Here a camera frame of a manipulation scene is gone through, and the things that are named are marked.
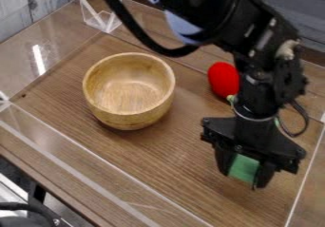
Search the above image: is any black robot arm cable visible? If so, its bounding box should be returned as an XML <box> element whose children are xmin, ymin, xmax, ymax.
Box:
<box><xmin>277</xmin><ymin>99</ymin><xmax>312</xmax><ymax>139</ymax></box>

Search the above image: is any black cable bottom left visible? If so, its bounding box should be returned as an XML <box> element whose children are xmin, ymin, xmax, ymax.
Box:
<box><xmin>0</xmin><ymin>200</ymin><xmax>56</xmax><ymax>227</ymax></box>

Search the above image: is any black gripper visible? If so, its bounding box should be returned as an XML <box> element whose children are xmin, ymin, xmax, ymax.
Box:
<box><xmin>201</xmin><ymin>105</ymin><xmax>306</xmax><ymax>189</ymax></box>

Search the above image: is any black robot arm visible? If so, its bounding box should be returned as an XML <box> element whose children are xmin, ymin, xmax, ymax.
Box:
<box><xmin>104</xmin><ymin>0</ymin><xmax>309</xmax><ymax>189</ymax></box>

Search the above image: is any red toy strawberry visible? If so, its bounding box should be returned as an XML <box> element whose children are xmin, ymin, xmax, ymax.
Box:
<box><xmin>207</xmin><ymin>62</ymin><xmax>240</xmax><ymax>104</ymax></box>

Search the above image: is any brown wooden bowl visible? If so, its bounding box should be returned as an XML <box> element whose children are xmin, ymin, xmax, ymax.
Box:
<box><xmin>83</xmin><ymin>52</ymin><xmax>175</xmax><ymax>130</ymax></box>

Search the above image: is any green rectangular block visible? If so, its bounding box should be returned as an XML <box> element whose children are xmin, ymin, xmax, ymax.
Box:
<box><xmin>229</xmin><ymin>154</ymin><xmax>260</xmax><ymax>184</ymax></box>

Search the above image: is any clear acrylic corner bracket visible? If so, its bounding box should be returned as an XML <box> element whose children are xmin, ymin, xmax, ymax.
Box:
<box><xmin>79</xmin><ymin>0</ymin><xmax>122</xmax><ymax>33</ymax></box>

